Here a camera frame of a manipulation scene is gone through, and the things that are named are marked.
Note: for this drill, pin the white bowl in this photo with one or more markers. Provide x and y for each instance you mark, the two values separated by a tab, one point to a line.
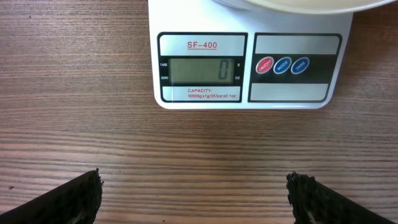
315	7

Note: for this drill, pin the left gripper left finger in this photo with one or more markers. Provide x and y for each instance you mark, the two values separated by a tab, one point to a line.
76	201

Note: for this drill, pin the white digital kitchen scale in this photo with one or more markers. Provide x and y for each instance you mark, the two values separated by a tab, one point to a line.
211	55

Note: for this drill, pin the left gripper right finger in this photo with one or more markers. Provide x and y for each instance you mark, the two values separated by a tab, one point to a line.
314	203

